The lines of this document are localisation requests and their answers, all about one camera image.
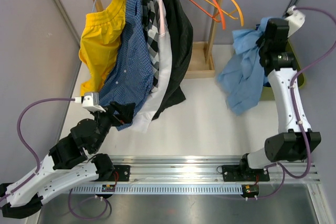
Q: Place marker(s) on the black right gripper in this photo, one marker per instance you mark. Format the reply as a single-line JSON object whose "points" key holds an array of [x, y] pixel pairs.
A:
{"points": [[259, 42]]}

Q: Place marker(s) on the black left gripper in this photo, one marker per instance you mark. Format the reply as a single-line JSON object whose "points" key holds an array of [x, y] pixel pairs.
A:
{"points": [[126, 113]]}

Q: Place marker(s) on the light blue shirt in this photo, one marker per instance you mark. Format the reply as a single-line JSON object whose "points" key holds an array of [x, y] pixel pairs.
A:
{"points": [[243, 77]]}

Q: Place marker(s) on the black striped shirt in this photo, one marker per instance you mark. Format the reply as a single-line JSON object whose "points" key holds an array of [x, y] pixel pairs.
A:
{"points": [[181, 34]]}

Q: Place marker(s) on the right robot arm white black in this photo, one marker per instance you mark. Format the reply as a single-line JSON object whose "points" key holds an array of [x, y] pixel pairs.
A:
{"points": [[291, 148]]}

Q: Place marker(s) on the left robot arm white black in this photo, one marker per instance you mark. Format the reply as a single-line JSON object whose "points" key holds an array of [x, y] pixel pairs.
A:
{"points": [[73, 161]]}

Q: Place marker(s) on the blue checked shirt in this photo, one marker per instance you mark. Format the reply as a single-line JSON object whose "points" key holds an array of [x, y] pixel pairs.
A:
{"points": [[132, 77]]}

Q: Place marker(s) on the black white plaid shirt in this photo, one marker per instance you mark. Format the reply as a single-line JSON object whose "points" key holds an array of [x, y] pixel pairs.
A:
{"points": [[151, 33]]}

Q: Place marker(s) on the olive green plastic bin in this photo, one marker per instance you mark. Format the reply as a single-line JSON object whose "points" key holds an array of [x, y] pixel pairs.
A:
{"points": [[267, 93]]}

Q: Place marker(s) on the wooden clothes rack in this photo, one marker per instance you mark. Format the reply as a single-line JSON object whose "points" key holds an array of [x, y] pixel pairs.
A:
{"points": [[202, 64]]}

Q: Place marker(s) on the yellow shorts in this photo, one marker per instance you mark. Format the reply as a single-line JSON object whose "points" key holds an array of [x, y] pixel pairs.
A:
{"points": [[100, 42]]}

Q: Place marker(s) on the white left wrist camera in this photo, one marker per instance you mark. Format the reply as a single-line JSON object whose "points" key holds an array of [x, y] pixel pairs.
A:
{"points": [[90, 102]]}

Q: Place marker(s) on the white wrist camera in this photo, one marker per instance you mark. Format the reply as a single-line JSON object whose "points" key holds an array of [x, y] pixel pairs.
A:
{"points": [[295, 19], [90, 102]]}

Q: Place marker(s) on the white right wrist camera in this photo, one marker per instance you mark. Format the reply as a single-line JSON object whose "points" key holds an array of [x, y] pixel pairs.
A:
{"points": [[295, 19]]}

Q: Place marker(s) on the aluminium mounting rail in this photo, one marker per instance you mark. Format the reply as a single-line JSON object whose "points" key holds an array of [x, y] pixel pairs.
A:
{"points": [[183, 175]]}

